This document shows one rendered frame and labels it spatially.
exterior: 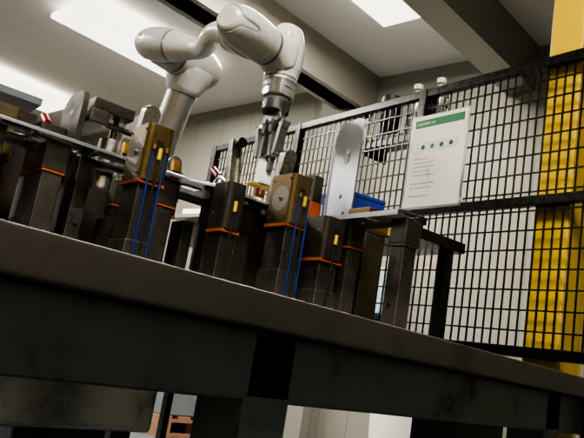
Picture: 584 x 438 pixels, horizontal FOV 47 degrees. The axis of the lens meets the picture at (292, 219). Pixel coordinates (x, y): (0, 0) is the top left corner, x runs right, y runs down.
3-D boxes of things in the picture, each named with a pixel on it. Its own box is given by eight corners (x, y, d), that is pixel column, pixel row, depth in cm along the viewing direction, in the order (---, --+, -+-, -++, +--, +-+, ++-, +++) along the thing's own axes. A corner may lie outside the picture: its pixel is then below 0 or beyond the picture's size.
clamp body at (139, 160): (117, 296, 124) (155, 117, 131) (91, 295, 133) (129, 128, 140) (149, 302, 128) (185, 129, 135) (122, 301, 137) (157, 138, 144)
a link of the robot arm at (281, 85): (277, 69, 177) (274, 91, 176) (303, 82, 182) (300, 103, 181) (256, 77, 184) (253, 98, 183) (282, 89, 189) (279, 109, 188)
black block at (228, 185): (211, 315, 138) (237, 178, 144) (187, 314, 146) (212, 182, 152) (233, 320, 141) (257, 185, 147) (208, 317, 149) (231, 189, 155)
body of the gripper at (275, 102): (256, 98, 183) (250, 130, 181) (275, 91, 176) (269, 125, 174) (278, 108, 187) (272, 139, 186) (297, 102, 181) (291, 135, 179)
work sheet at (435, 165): (459, 205, 194) (471, 104, 201) (400, 210, 212) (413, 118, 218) (463, 207, 195) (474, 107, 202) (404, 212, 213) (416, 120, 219)
